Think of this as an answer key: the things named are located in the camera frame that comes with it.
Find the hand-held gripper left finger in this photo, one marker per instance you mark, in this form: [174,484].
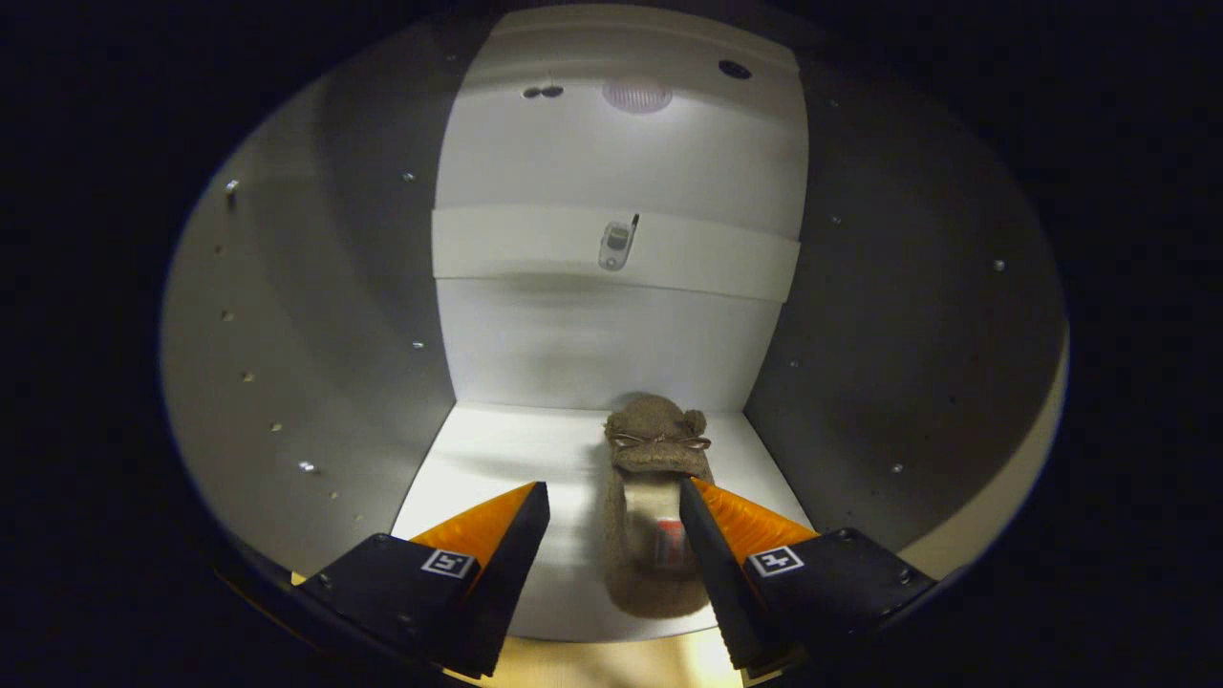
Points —
[502,573]

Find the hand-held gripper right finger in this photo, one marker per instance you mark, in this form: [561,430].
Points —
[726,583]

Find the brown fuzzy shoe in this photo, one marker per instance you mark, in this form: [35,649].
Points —
[654,459]

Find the grey shoe cabinet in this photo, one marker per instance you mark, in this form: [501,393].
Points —
[611,334]

